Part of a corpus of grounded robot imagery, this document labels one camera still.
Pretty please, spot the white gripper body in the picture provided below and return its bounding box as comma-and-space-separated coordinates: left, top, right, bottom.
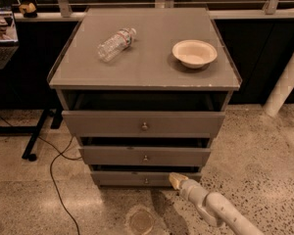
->
179, 179, 208, 207

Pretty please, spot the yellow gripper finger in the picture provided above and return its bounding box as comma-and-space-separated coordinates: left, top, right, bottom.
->
169, 172, 188, 190

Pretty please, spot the grey bottom drawer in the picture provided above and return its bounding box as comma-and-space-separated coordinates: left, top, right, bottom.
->
90, 169, 203, 188

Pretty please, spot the grey drawer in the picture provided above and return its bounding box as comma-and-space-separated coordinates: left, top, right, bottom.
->
90, 169, 203, 188
79, 146, 210, 166
63, 111, 225, 138

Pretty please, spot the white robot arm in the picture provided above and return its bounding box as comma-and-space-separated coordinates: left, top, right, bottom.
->
169, 172, 265, 235

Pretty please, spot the grey middle drawer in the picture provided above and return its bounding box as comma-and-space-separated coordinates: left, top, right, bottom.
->
79, 146, 210, 166

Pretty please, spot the grey drawer cabinet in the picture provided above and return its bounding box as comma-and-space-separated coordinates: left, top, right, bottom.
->
49, 8, 241, 179

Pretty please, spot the grey top drawer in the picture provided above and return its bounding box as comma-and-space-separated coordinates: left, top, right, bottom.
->
63, 111, 225, 138

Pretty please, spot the white paper bowl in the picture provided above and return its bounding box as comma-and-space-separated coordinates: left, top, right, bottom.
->
171, 40, 218, 69

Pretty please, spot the clear plastic water bottle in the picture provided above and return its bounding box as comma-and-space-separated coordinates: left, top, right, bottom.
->
97, 27, 136, 62

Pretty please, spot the white pillar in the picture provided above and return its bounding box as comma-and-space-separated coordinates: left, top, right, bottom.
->
263, 52, 294, 117

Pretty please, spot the laptop on side table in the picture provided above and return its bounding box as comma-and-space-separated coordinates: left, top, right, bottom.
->
0, 7, 20, 70

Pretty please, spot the yellow black object on ledge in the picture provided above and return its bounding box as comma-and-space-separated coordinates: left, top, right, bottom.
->
19, 2, 37, 18

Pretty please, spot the black floor cable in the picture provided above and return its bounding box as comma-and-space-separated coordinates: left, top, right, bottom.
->
0, 110, 83, 235

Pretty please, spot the black side table frame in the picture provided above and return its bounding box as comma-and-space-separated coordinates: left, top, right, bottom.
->
0, 109, 63, 162

